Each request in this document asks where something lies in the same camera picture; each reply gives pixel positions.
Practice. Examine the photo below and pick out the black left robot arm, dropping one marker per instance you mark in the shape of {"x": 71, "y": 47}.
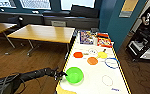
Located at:
{"x": 24, "y": 77}

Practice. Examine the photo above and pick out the white dining table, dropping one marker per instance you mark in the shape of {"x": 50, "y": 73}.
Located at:
{"x": 91, "y": 78}

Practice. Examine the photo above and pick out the low wooden table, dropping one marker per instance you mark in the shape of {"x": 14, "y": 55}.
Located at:
{"x": 44, "y": 33}
{"x": 1, "y": 28}

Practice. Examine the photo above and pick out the blue board game box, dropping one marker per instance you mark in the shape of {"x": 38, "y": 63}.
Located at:
{"x": 86, "y": 37}

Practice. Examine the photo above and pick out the yellow round paddle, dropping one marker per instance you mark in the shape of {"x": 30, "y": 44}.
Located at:
{"x": 102, "y": 54}

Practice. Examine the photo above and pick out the red board game box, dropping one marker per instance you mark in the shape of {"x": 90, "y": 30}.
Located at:
{"x": 104, "y": 40}

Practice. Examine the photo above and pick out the dark sofa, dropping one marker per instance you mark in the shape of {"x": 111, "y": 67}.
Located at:
{"x": 81, "y": 15}

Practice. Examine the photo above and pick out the black wheeled cart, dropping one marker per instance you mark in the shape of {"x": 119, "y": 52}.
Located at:
{"x": 144, "y": 46}

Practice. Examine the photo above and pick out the small yellow wall sign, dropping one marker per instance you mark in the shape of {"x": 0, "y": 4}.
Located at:
{"x": 128, "y": 7}

